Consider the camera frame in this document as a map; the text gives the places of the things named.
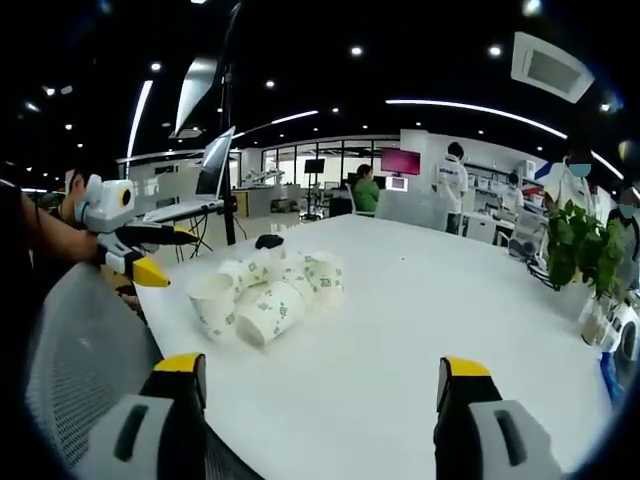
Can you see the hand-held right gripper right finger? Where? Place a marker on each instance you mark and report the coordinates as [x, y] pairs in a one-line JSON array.
[[465, 440]]

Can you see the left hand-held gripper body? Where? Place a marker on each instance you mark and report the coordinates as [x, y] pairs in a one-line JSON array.
[[107, 205]]

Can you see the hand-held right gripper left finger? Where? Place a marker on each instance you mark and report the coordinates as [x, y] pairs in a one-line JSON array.
[[165, 440]]

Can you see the pile of white paper cups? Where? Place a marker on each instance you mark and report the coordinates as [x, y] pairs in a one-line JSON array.
[[270, 310]]

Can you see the black laptop stand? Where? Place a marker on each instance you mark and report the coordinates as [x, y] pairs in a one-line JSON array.
[[197, 235]]

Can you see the grey mesh chair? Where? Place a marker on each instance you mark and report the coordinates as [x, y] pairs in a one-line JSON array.
[[90, 340]]

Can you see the long ceiling light strip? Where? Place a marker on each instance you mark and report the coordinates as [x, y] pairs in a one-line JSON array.
[[475, 109], [139, 120]]

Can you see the silver laptop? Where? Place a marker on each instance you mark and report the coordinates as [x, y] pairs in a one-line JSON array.
[[212, 167]]

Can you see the black tripod pole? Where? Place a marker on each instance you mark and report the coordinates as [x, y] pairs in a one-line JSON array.
[[230, 175]]

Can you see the black cloth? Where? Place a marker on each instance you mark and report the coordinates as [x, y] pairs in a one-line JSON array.
[[270, 241]]

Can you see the white table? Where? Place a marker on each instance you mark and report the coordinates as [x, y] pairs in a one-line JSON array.
[[400, 320]]

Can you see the square ceiling air vent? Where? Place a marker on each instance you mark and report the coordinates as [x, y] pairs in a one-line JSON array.
[[195, 95], [550, 67]]

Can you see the blue packet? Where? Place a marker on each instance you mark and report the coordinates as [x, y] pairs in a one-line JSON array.
[[612, 380]]

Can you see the glass vase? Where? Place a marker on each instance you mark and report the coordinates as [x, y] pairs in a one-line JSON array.
[[595, 320]]

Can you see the black screen on stand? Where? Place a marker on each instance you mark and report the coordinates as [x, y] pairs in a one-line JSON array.
[[314, 166]]

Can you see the white round-window appliance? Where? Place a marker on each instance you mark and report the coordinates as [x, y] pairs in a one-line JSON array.
[[627, 340]]

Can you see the green potted plant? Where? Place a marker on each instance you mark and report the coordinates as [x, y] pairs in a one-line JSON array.
[[580, 245]]

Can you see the small white monitor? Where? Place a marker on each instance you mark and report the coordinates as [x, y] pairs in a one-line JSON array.
[[398, 183]]

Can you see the pink monitor screen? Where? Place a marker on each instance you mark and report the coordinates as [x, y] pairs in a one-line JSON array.
[[401, 162]]

